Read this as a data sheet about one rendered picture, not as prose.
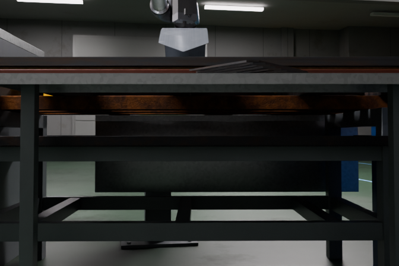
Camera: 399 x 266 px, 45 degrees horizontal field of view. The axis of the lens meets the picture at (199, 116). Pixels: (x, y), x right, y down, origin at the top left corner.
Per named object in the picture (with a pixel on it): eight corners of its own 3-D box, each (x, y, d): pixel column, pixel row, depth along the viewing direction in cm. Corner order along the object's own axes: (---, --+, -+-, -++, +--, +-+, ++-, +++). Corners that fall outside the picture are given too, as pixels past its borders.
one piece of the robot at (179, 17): (179, -18, 193) (179, 23, 192) (199, -15, 196) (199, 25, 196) (170, -11, 202) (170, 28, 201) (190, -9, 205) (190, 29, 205)
